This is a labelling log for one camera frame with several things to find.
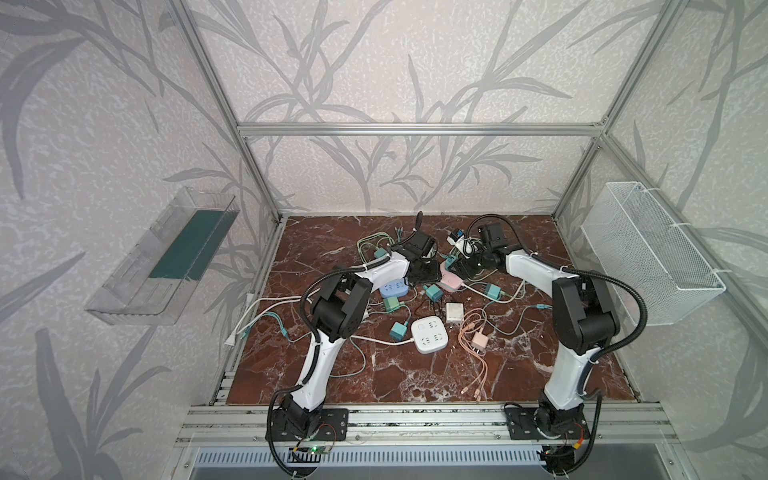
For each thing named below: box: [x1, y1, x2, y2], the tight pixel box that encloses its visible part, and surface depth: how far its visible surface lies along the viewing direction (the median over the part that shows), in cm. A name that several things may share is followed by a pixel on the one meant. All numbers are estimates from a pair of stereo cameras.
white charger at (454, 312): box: [445, 302, 464, 323], surface depth 93 cm
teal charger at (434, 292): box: [423, 284, 444, 301], surface depth 98 cm
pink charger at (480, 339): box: [472, 331, 489, 348], surface depth 88 cm
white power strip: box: [411, 316, 449, 354], surface depth 88 cm
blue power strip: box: [379, 278, 409, 297], surface depth 98 cm
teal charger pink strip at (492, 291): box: [484, 283, 501, 301], surface depth 98 cm
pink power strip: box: [440, 262, 463, 290], surface depth 100 cm
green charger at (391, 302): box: [384, 297, 400, 312], surface depth 96 cm
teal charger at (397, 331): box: [390, 321, 407, 342], surface depth 89 cm
